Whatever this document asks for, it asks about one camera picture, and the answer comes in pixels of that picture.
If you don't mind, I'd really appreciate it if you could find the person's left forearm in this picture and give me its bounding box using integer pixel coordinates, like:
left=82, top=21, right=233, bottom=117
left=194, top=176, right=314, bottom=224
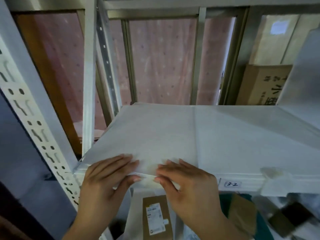
left=62, top=213, right=111, bottom=240

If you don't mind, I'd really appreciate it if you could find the white perforated rack upright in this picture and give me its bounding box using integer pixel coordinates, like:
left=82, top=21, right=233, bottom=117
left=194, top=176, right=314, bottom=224
left=0, top=0, right=84, bottom=213

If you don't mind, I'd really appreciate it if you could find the brown cardboard piece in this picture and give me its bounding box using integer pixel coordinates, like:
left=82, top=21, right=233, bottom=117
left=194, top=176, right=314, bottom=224
left=228, top=194, right=258, bottom=236

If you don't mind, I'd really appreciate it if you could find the person's right hand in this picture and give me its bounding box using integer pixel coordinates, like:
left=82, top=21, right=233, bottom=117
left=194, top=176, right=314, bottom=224
left=154, top=158, right=226, bottom=224

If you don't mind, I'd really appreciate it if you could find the grey metal window frame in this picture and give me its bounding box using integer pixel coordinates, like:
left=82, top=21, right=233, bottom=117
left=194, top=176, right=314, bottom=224
left=77, top=7, right=251, bottom=106

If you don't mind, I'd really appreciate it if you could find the person's right forearm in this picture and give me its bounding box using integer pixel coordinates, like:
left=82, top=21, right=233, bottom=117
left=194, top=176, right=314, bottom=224
left=184, top=215, right=250, bottom=240

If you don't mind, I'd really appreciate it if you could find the brown printed cardboard box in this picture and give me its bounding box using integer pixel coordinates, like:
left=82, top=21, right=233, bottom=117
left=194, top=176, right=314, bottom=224
left=236, top=64, right=293, bottom=107

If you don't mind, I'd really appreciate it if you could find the brown wooden frame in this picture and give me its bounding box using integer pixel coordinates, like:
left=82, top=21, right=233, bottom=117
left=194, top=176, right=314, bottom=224
left=13, top=14, right=83, bottom=155

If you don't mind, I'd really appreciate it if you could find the white paper sheet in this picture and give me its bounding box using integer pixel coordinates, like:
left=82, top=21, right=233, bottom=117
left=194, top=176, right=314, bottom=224
left=79, top=103, right=200, bottom=191
left=194, top=105, right=320, bottom=178

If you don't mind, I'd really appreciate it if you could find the beige box with white label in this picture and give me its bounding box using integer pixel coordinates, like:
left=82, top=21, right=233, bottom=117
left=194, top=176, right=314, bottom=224
left=249, top=14, right=320, bottom=66

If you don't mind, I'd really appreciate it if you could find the grey perforated rack upright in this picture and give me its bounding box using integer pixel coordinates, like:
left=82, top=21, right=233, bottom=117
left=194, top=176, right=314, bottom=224
left=96, top=0, right=123, bottom=116

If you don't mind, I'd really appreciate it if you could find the black and brown packet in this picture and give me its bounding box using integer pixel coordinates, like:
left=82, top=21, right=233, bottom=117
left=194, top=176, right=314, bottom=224
left=268, top=202, right=313, bottom=238

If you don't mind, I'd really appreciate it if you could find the person's left hand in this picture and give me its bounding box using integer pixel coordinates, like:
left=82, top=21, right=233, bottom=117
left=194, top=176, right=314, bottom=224
left=79, top=154, right=142, bottom=221

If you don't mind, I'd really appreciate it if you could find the white blurred rack panel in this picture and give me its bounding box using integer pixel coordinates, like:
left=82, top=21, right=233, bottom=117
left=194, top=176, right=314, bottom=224
left=276, top=29, right=320, bottom=128

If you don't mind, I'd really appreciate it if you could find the white plain rack upright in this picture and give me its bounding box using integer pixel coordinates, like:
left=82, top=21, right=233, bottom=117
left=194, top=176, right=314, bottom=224
left=82, top=0, right=97, bottom=156

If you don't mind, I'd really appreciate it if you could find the translucent tape piece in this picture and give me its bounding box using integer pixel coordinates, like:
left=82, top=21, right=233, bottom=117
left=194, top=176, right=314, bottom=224
left=259, top=167, right=295, bottom=197

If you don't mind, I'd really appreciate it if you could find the brown box with white label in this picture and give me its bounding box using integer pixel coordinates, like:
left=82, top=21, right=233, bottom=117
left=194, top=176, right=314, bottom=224
left=142, top=195, right=175, bottom=240

